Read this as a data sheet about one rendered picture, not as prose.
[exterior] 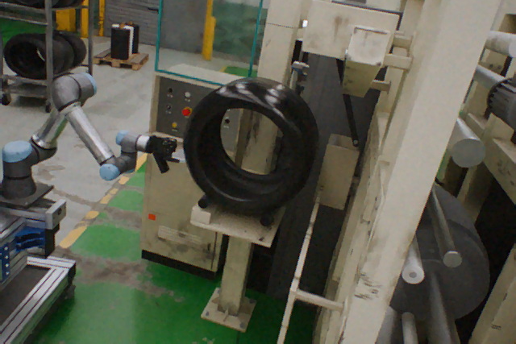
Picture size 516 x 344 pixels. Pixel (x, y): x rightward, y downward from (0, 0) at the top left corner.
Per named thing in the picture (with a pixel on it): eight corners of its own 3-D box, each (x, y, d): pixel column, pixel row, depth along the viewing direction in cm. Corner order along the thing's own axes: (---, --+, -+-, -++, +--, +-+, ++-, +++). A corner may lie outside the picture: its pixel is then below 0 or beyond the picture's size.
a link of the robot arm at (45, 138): (11, 155, 199) (63, 69, 177) (35, 145, 212) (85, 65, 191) (31, 172, 199) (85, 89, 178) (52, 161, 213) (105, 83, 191)
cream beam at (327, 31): (321, 39, 178) (329, 2, 173) (380, 50, 174) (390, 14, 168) (298, 51, 123) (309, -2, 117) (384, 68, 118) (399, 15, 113)
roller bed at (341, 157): (317, 186, 215) (330, 132, 205) (345, 193, 213) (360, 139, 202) (312, 201, 197) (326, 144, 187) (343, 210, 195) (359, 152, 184)
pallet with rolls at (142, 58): (110, 53, 884) (112, 16, 856) (148, 60, 894) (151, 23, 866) (93, 64, 773) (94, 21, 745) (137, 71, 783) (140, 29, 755)
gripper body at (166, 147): (171, 144, 180) (146, 137, 182) (169, 162, 183) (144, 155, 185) (179, 139, 187) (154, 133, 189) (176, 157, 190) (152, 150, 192)
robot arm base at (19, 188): (-8, 194, 190) (-10, 175, 186) (12, 180, 204) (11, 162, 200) (24, 201, 190) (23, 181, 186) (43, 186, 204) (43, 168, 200)
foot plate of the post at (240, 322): (216, 288, 263) (217, 283, 262) (256, 301, 258) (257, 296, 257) (200, 317, 238) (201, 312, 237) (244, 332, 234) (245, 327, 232)
